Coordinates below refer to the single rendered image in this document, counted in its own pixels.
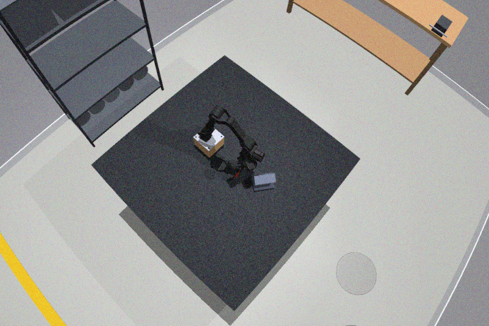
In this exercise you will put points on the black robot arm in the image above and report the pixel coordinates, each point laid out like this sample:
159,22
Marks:
248,144

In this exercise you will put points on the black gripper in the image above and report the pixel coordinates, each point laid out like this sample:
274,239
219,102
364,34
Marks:
236,165

